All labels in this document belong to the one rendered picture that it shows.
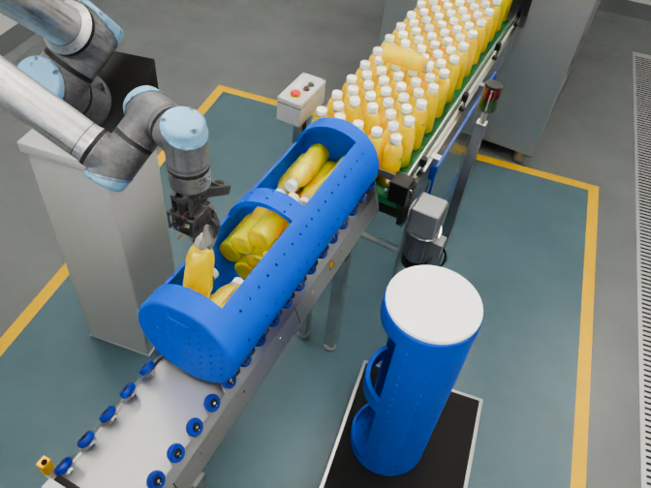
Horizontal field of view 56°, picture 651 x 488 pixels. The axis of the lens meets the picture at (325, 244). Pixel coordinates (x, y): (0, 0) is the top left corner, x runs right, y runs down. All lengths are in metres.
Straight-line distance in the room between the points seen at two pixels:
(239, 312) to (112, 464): 0.47
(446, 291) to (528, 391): 1.26
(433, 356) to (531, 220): 2.09
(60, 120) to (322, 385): 1.76
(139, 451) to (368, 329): 1.57
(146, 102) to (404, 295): 0.88
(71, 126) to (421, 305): 1.00
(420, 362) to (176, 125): 0.94
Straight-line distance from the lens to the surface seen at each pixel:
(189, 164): 1.28
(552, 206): 3.86
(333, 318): 2.65
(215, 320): 1.45
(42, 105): 1.39
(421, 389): 1.89
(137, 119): 1.35
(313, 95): 2.35
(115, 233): 2.27
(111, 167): 1.37
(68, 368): 2.92
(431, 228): 2.30
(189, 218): 1.39
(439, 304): 1.77
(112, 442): 1.65
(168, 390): 1.70
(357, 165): 1.91
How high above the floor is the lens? 2.39
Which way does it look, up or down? 47 degrees down
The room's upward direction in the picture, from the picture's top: 7 degrees clockwise
